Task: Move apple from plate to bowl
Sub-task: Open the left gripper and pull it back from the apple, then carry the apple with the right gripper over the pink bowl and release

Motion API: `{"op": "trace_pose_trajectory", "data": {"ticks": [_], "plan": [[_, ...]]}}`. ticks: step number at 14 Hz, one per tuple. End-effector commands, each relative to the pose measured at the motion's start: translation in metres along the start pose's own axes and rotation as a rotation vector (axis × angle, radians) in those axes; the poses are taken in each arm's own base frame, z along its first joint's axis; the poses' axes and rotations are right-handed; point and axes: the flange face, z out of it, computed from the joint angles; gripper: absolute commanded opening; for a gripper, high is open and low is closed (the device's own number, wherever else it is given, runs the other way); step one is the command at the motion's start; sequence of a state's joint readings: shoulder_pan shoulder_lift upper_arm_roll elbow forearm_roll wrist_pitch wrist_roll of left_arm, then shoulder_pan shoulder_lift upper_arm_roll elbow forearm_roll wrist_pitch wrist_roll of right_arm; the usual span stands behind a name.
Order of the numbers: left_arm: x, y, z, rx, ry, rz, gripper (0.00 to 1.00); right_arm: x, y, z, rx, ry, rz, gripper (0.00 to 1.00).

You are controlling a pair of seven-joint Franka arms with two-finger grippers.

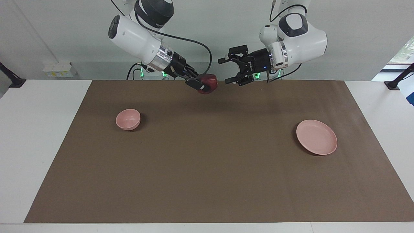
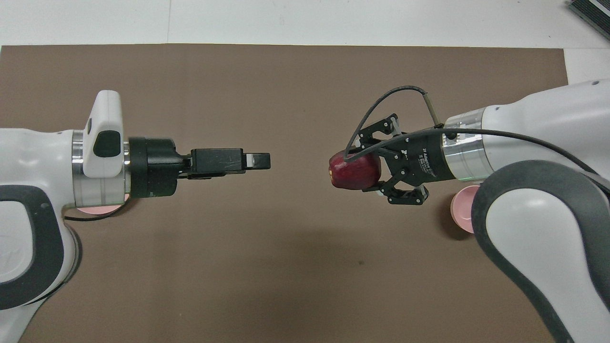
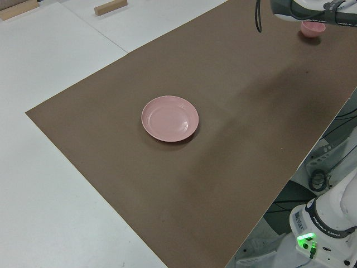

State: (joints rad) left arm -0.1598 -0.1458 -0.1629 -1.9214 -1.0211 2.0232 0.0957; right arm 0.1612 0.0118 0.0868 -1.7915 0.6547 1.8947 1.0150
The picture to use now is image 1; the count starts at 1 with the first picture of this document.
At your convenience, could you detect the dark red apple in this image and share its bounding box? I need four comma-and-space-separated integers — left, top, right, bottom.
197, 73, 218, 95

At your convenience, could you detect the white wall socket box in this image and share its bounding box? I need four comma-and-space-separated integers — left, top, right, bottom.
42, 61, 78, 78

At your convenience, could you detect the black right base cable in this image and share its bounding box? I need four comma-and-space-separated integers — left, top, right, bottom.
126, 63, 143, 80

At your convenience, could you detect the window with green outdoors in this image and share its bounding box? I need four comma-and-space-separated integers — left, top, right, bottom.
390, 36, 414, 65

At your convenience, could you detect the pink small bowl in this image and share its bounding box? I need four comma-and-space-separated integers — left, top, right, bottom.
115, 108, 141, 131

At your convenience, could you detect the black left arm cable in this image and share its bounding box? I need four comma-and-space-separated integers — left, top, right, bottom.
267, 0, 306, 84

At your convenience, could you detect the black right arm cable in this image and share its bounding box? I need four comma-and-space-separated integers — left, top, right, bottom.
135, 0, 213, 75

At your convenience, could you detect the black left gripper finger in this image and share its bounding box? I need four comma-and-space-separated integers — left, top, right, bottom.
225, 69, 255, 86
218, 45, 250, 64

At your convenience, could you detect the black clamp stand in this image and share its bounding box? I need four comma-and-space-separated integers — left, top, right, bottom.
0, 61, 27, 88
384, 62, 414, 90

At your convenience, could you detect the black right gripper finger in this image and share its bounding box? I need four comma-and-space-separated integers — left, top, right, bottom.
185, 78, 205, 92
184, 64, 200, 79

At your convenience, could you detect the brown table mat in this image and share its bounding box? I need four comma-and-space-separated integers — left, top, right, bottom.
24, 80, 414, 224

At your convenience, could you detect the blue and white panel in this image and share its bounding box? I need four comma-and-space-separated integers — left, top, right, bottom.
400, 81, 414, 106

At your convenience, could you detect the pink round plate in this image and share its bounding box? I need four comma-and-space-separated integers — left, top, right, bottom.
296, 119, 338, 155

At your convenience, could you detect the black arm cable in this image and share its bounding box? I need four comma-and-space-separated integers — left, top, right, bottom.
135, 0, 213, 75
267, 0, 306, 84

